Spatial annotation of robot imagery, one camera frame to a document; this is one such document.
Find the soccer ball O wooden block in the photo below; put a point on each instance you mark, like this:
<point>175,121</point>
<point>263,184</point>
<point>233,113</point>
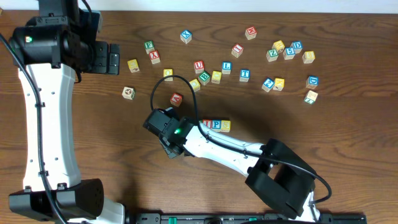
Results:
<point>128,93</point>

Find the yellow O wooden block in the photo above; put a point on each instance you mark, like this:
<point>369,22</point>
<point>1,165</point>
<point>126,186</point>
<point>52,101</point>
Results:
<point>168,72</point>

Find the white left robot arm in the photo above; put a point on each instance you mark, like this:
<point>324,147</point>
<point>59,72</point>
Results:
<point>52,52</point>

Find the red A wooden block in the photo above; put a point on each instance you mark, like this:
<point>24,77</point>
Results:
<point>176,99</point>

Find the blue P wooden block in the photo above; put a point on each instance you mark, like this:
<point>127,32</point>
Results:
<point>216,125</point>

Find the yellow block mid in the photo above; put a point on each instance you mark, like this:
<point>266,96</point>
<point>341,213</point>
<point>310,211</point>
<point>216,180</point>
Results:
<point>225,126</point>

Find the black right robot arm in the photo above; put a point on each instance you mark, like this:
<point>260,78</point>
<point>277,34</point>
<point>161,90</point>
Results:
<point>277,175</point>

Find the yellow block beside B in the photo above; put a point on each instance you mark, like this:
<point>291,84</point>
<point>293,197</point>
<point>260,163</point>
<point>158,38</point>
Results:
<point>216,77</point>

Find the blue D block right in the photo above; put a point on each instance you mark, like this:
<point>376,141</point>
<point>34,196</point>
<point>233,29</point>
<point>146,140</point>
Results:
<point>312,82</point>

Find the yellow 8 wooden block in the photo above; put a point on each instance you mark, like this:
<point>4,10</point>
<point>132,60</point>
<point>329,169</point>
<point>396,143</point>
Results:
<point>308,57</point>

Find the green B wooden block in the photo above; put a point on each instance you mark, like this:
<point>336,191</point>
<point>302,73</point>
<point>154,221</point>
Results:
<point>204,78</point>

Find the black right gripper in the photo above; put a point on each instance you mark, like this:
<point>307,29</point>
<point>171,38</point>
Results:
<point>152,121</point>

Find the blue d block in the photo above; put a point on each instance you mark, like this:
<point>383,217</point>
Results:
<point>297,46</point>
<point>312,82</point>

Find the blue T wooden block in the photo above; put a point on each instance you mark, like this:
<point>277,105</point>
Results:
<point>244,75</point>

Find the blue 2 wooden block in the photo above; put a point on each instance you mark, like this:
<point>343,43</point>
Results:
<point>268,85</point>

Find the red U block centre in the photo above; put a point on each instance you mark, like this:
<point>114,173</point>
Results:
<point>199,67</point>

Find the yellow G wooden block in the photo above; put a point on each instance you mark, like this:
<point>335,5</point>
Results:
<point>133,65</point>

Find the blue D block upper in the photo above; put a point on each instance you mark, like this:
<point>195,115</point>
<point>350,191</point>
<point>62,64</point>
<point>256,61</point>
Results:
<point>297,46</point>

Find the blue X wooden block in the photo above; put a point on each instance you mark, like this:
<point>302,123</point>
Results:
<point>186,36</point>

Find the red block far back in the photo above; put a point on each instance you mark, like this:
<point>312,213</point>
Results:
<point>250,33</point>

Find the blue 5 wooden block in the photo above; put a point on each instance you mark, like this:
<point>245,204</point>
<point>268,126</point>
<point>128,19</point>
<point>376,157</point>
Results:
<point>289,53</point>

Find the blue L wooden block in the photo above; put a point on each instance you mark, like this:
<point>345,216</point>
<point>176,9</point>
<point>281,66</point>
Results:
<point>226,68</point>

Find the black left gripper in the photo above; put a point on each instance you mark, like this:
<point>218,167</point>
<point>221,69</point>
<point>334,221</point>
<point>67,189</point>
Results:
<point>114,59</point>

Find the green white Z block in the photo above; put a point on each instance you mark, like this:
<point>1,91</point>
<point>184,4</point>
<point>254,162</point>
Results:
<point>311,97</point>

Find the green F wooden block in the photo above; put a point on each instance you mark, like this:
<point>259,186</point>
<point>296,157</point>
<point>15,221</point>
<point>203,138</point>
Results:
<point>149,46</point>

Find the red X wooden block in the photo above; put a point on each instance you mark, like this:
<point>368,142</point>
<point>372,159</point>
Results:
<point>154,57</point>

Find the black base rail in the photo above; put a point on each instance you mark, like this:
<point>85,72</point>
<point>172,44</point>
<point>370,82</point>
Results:
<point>324,218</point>

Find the green Z wooden block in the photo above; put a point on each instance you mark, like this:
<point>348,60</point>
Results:
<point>272,55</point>

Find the yellow hammer wooden block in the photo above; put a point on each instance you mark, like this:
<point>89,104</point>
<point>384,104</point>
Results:
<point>279,84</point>

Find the red i block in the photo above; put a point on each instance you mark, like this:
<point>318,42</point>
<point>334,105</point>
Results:
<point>237,50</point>
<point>207,122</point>

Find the yellow block behind Z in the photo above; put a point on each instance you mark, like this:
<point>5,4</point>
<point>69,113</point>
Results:
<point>278,46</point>

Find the yellow acorn wooden block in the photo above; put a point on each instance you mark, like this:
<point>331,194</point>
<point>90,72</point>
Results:
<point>195,84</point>

